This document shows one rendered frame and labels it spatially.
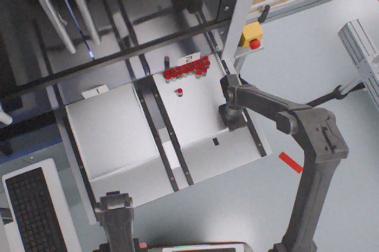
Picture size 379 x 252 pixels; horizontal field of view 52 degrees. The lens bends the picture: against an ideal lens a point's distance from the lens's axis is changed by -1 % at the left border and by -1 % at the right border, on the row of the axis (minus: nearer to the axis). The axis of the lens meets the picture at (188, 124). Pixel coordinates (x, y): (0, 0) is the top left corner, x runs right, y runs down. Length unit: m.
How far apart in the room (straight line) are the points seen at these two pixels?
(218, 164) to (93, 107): 0.51
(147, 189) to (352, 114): 1.58
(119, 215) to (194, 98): 0.71
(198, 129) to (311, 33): 1.48
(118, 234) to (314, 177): 0.42
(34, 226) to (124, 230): 0.72
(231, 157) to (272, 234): 0.99
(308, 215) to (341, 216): 1.55
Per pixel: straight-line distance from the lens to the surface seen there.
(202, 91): 1.48
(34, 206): 1.53
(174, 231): 2.27
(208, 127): 1.44
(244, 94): 1.12
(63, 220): 1.52
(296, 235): 0.97
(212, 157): 1.42
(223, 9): 1.18
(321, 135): 0.83
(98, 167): 1.43
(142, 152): 1.42
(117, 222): 0.87
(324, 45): 2.72
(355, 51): 2.19
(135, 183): 1.41
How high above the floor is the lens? 2.27
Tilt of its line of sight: 75 degrees down
